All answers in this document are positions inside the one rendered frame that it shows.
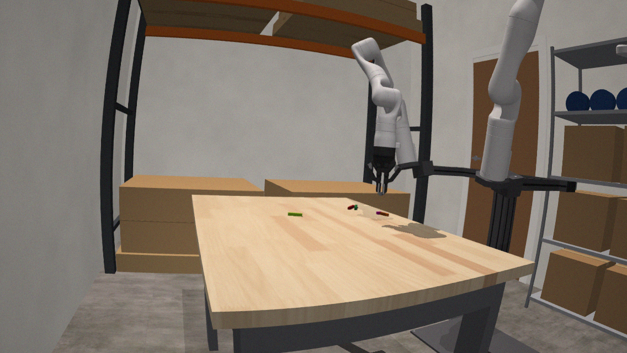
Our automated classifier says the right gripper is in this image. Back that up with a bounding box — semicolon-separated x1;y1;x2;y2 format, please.
365;146;402;195

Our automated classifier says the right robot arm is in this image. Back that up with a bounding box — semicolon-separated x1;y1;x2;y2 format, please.
351;38;418;164

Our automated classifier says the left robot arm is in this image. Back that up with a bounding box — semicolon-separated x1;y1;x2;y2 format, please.
480;0;545;181

